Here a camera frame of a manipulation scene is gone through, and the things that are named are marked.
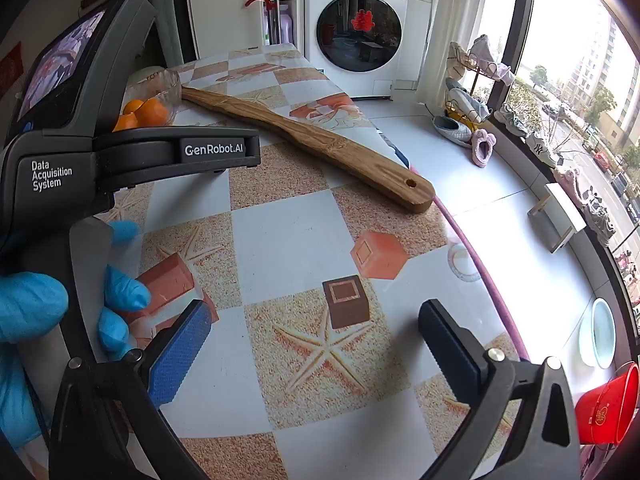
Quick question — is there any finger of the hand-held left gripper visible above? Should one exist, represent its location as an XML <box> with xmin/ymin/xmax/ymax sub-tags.
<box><xmin>94</xmin><ymin>127</ymin><xmax>262</xmax><ymax>193</ymax></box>

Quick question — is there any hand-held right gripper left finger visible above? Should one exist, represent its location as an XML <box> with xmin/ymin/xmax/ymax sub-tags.
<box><xmin>47</xmin><ymin>300</ymin><xmax>213</xmax><ymax>480</ymax></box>

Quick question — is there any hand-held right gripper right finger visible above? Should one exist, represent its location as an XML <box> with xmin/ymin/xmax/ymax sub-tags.
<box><xmin>419</xmin><ymin>299</ymin><xmax>583</xmax><ymax>480</ymax></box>

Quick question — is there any person's left hand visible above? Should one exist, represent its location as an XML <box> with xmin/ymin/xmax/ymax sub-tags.
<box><xmin>0</xmin><ymin>220</ymin><xmax>151</xmax><ymax>453</ymax></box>

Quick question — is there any plastic bag of fruit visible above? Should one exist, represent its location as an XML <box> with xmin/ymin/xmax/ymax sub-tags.
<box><xmin>112</xmin><ymin>66</ymin><xmax>184</xmax><ymax>133</ymax></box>

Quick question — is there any checkered printed tablecloth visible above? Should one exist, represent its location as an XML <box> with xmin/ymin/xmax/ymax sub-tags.
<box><xmin>95</xmin><ymin>45</ymin><xmax>531</xmax><ymax>480</ymax></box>

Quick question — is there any long wooden board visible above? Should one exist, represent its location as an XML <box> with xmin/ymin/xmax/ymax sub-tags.
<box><xmin>181</xmin><ymin>86</ymin><xmax>436</xmax><ymax>214</ymax></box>

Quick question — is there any white basin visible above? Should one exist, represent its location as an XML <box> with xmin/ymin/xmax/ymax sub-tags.
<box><xmin>578</xmin><ymin>298</ymin><xmax>617</xmax><ymax>369</ymax></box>

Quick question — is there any white cabinet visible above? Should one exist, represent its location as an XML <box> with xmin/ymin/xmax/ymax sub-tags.
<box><xmin>182</xmin><ymin>0</ymin><xmax>306</xmax><ymax>61</ymax></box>

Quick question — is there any purple detergent jug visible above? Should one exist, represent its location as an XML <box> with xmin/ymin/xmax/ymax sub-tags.
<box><xmin>277</xmin><ymin>12</ymin><xmax>296</xmax><ymax>45</ymax></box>

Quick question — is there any red bucket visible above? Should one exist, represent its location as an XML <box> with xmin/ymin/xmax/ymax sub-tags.
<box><xmin>574</xmin><ymin>361</ymin><xmax>640</xmax><ymax>446</ymax></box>

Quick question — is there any small white stool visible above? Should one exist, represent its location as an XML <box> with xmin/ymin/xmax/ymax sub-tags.
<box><xmin>527</xmin><ymin>182</ymin><xmax>587</xmax><ymax>254</ymax></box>

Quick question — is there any grey patterned sneaker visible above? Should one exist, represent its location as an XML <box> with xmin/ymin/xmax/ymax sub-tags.
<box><xmin>582</xmin><ymin>187</ymin><xmax>619</xmax><ymax>247</ymax></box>

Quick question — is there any pink fuzzy slipper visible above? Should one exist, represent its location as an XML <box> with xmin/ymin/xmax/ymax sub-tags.
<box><xmin>470</xmin><ymin>128</ymin><xmax>497</xmax><ymax>169</ymax></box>

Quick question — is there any pink shoe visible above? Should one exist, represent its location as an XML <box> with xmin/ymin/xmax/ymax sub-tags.
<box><xmin>552</xmin><ymin>167</ymin><xmax>587</xmax><ymax>207</ymax></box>

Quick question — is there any white sneaker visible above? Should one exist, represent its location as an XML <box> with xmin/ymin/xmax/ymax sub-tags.
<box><xmin>525</xmin><ymin>130</ymin><xmax>562</xmax><ymax>169</ymax></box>

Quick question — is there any grey slipper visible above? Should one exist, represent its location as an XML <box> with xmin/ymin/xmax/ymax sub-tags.
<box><xmin>432</xmin><ymin>115</ymin><xmax>474</xmax><ymax>147</ymax></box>

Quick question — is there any white curtain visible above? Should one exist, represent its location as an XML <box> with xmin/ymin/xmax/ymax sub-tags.
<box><xmin>416</xmin><ymin>0</ymin><xmax>495</xmax><ymax>107</ymax></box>

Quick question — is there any red wall sticker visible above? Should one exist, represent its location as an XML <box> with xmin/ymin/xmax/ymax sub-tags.
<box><xmin>0</xmin><ymin>42</ymin><xmax>24</xmax><ymax>102</ymax></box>

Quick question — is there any red handled mop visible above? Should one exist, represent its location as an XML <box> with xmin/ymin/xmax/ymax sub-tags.
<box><xmin>244</xmin><ymin>0</ymin><xmax>284</xmax><ymax>47</ymax></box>

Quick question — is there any gold wire shoe rack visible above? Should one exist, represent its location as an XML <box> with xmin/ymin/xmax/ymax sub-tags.
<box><xmin>446</xmin><ymin>35</ymin><xmax>516</xmax><ymax>131</ymax></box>

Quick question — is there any dark window frame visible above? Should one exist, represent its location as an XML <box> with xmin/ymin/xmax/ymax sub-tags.
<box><xmin>487</xmin><ymin>0</ymin><xmax>640</xmax><ymax>341</ymax></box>

